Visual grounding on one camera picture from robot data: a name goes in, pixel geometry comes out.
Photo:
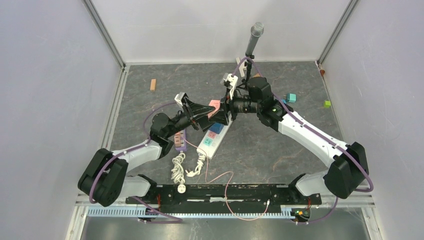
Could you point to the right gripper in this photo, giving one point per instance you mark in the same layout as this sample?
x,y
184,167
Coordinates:
x,y
220,117

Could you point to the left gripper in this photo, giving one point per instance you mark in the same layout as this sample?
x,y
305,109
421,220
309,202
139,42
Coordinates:
x,y
194,112

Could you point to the pink cube socket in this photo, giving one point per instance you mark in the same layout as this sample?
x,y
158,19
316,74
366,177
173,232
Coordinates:
x,y
216,104

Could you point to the white multicolour power strip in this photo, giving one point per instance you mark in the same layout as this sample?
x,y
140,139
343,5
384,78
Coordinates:
x,y
211,141

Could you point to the purple USB power strip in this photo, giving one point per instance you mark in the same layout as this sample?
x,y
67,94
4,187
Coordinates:
x,y
183,134

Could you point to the brown charger plug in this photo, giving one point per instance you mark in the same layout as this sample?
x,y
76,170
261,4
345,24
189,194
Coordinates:
x,y
179,141

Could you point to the blue cube socket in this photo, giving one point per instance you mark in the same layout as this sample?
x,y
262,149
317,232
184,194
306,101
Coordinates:
x,y
216,128

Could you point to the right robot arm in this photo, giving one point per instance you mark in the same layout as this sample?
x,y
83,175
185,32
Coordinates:
x,y
347,166

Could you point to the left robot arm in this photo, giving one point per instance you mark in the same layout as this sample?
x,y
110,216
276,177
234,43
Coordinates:
x,y
105,178

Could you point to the teal plug adapter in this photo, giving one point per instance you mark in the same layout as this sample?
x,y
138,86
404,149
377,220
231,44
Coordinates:
x,y
290,98

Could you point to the left wooden block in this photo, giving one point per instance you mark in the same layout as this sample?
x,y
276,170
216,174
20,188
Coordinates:
x,y
153,85

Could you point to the black tripod stand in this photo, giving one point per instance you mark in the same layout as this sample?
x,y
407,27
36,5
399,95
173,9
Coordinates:
x,y
244,81

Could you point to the grey microphone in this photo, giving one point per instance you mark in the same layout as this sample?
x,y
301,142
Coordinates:
x,y
256,31

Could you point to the small green cube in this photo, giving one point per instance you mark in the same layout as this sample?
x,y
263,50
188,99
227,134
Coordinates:
x,y
327,104

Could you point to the white bracket piece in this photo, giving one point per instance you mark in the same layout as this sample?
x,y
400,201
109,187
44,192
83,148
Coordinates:
x,y
240,64

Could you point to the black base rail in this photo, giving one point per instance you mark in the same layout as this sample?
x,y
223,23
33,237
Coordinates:
x,y
224,199

